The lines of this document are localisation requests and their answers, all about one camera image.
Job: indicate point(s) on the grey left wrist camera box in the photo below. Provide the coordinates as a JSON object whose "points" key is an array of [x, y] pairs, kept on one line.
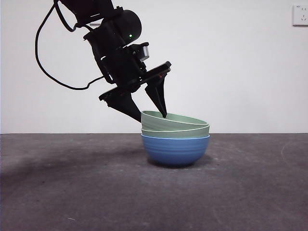
{"points": [[145, 51]]}

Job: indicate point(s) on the pale green bowl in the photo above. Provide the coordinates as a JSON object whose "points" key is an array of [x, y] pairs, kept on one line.
{"points": [[156, 123], [173, 134]]}

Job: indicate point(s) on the white wall socket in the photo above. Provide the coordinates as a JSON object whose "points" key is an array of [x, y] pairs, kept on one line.
{"points": [[300, 15]]}

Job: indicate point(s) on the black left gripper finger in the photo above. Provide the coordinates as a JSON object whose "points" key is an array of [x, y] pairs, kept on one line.
{"points": [[157, 96], [126, 106]]}

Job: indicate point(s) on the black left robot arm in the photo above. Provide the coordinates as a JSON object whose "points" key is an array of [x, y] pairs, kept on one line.
{"points": [[127, 22]]}

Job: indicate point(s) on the blue bowl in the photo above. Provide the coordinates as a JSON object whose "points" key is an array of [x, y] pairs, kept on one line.
{"points": [[174, 150]]}

